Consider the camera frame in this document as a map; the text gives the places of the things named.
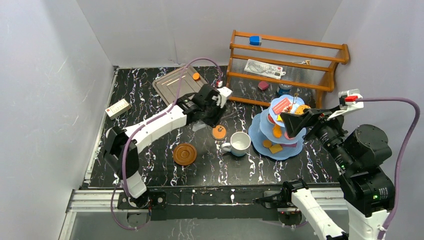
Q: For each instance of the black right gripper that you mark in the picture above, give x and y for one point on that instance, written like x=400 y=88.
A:
x=293 y=122

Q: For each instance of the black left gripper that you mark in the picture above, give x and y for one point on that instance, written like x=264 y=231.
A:
x=212 y=108

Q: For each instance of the pink round macaron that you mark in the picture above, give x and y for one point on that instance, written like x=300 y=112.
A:
x=288 y=137

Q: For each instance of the brown chocolate chip cookie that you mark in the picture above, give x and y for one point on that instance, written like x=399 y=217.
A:
x=300 y=110

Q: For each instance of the steel food tongs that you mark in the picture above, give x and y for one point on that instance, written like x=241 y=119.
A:
x=214 y=121

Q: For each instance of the orange oval pastry piece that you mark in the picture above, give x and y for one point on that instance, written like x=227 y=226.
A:
x=277 y=131

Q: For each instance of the magenta cake wedge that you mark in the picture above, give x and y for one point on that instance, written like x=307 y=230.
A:
x=293 y=145

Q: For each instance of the pink layered cake slice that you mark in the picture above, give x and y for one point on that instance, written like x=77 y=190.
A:
x=281 y=104

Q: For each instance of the red sprinkled donut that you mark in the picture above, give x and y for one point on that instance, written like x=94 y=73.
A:
x=270 y=119

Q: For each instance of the small orange round cookie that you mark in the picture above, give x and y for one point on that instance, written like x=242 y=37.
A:
x=196 y=76

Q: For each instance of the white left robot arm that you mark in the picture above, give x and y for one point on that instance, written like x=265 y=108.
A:
x=123 y=145

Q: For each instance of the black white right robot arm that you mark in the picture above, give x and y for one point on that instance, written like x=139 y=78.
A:
x=368 y=192

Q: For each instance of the blue three-tier cake stand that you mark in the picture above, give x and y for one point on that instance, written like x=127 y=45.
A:
x=260 y=130

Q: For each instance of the orange black round coaster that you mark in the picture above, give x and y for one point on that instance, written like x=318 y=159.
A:
x=219 y=132

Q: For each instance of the blue lidded jar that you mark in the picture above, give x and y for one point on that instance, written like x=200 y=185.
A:
x=284 y=89

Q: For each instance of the steel serving tray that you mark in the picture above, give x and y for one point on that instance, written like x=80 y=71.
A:
x=178 y=79

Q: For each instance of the maroon heart-shaped object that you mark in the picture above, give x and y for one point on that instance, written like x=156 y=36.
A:
x=263 y=85

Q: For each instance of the brown wooden round coaster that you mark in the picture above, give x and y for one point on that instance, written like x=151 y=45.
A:
x=184 y=154

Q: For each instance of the white ceramic mug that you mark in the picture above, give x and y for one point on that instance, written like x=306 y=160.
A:
x=238 y=144

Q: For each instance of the wooden two-tier shelf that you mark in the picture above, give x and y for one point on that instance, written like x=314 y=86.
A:
x=308 y=65

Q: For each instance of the packaged ruler protractor set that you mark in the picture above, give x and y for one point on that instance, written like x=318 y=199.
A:
x=264 y=69

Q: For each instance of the small white cardboard box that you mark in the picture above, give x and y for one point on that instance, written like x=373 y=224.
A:
x=117 y=109

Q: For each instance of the blue block on shelf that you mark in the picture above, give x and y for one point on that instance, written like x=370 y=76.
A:
x=255 y=40

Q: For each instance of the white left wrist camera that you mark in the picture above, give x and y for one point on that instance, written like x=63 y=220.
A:
x=224 y=93

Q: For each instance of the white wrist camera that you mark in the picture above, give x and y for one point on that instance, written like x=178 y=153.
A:
x=348 y=103
x=224 y=93

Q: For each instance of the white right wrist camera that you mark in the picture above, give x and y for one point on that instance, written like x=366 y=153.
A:
x=348 y=103

